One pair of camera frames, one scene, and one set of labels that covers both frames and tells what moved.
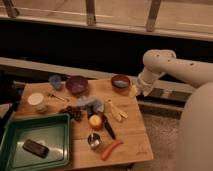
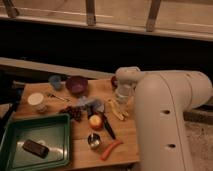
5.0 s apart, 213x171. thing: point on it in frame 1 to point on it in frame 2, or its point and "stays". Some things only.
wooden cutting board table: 106,122 stays
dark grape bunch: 74,112 stays
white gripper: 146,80 to 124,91
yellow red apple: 95,122 stays
